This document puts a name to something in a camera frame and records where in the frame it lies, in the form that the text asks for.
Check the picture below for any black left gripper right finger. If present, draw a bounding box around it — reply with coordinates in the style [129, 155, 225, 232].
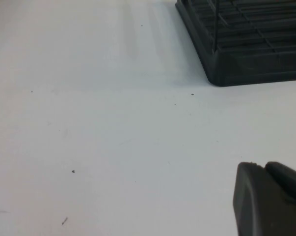
[264, 161, 296, 212]

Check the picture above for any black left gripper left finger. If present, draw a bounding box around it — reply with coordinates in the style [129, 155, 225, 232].
[232, 161, 296, 236]

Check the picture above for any black plastic drain tray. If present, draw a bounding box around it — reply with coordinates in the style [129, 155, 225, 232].
[175, 0, 296, 88]

